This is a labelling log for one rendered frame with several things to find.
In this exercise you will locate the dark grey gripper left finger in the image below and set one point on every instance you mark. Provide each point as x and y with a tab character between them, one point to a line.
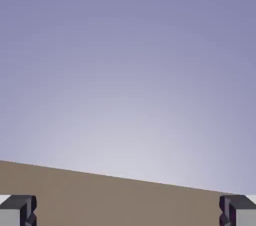
14	210

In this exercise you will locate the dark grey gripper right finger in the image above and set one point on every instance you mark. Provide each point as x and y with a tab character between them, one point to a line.
240	210

